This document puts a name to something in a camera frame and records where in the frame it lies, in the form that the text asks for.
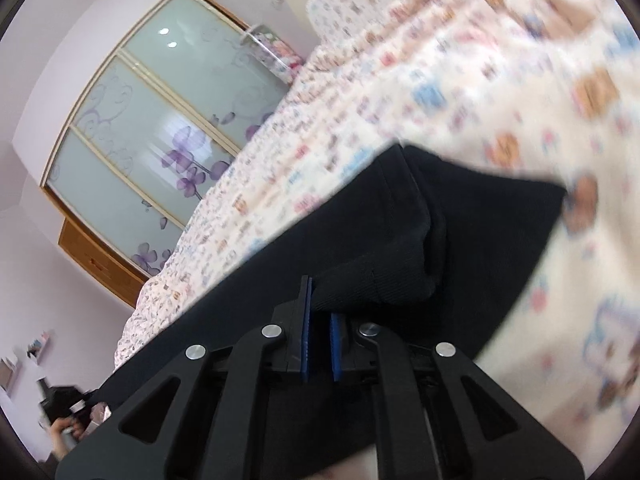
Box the frosted glass floral wardrobe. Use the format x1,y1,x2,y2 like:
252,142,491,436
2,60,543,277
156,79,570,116
42,0,286,304

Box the black pants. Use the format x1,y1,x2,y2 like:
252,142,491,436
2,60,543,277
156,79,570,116
96,142,569,480

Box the clear bin of plush toys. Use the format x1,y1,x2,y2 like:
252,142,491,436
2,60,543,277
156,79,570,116
241,24,305,86

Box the white wall shelf with items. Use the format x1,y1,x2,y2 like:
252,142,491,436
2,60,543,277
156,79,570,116
0,330,52,392

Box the patterned cartoon bed blanket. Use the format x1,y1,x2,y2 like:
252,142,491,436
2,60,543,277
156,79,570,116
114,0,639,472

